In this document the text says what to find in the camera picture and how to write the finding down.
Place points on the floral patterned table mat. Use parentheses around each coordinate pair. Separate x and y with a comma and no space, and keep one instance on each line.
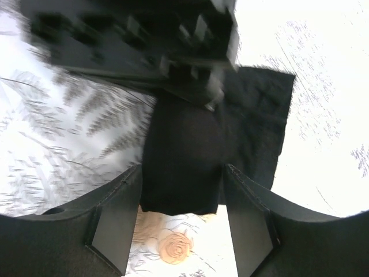
(62,136)

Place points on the black underwear beige waistband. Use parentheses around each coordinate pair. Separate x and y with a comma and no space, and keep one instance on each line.
(186,146)

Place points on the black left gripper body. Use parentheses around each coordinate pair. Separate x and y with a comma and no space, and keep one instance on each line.
(179,47)

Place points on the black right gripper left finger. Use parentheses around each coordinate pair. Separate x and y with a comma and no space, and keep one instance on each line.
(89,236)

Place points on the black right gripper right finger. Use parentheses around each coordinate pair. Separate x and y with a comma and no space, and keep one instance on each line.
(273,236)

